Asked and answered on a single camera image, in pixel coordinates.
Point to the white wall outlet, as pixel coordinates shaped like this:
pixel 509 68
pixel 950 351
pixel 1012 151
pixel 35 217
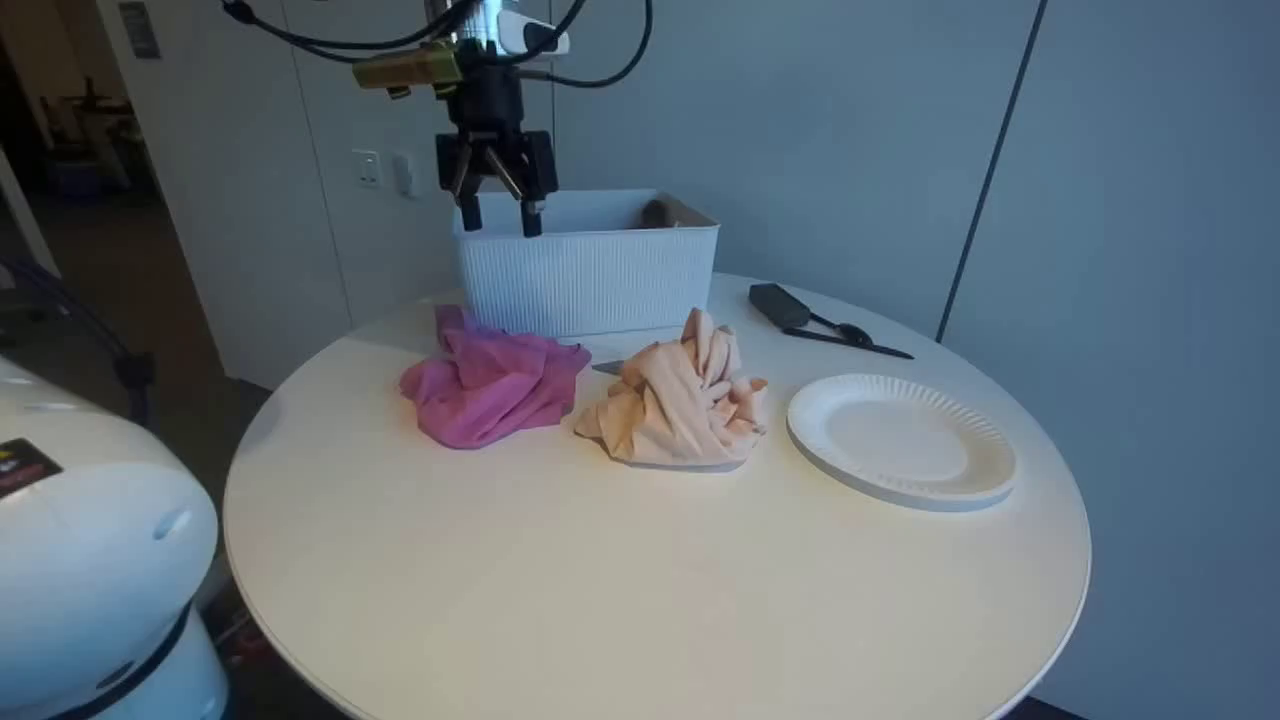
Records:
pixel 365 171

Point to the pink cloth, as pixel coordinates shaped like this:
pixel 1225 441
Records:
pixel 485 386

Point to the gold wrist camera mount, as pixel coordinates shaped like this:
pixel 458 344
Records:
pixel 407 66

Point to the white plastic basket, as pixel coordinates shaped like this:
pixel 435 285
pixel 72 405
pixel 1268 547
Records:
pixel 586 275

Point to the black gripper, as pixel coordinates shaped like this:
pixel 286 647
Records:
pixel 490 146

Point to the black spatula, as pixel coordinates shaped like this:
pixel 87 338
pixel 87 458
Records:
pixel 787 309

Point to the peach cloth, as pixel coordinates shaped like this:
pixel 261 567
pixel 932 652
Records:
pixel 674 400

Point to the white paper plate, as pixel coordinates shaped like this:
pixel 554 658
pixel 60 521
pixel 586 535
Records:
pixel 902 441

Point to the grey wall sign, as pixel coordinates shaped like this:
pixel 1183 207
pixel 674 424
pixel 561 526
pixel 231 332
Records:
pixel 137 29

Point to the brown fuzzy item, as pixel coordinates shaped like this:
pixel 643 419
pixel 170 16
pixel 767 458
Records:
pixel 671 214

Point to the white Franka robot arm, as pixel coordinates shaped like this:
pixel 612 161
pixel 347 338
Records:
pixel 93 562

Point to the white light switch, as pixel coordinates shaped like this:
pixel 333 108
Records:
pixel 407 173

